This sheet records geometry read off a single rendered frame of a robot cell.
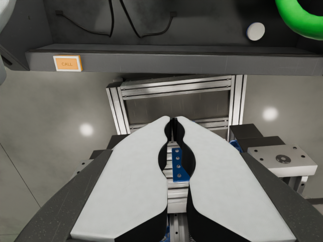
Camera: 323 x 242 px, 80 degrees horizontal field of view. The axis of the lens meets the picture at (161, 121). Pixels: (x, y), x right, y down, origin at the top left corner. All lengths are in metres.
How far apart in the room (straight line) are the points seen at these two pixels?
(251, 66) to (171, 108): 0.88
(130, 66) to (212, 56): 0.17
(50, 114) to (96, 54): 1.37
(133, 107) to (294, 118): 1.26
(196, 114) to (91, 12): 0.94
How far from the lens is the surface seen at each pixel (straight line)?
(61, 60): 0.45
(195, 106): 1.28
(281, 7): 0.21
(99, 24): 0.55
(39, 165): 2.18
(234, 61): 0.44
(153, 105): 1.27
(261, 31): 0.56
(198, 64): 0.42
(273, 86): 1.64
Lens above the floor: 1.36
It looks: 61 degrees down
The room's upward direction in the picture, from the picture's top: 178 degrees counter-clockwise
